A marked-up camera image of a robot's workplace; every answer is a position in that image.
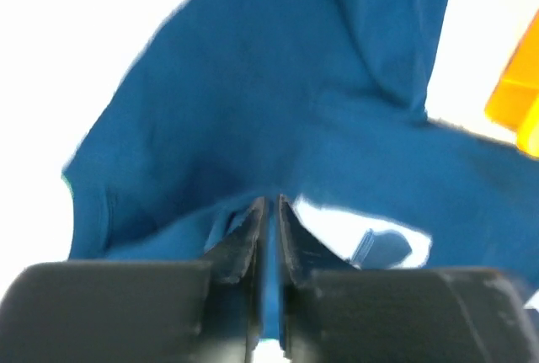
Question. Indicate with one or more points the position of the navy blue printed t-shirt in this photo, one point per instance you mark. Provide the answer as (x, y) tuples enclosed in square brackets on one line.
[(315, 99)]

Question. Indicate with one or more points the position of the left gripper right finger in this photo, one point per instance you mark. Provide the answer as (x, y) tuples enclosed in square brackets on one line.
[(333, 312)]

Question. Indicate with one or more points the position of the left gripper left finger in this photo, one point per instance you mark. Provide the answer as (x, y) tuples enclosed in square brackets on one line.
[(204, 310)]

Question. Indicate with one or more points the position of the yellow plastic bin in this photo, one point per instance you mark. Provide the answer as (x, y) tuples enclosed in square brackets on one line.
[(514, 102)]

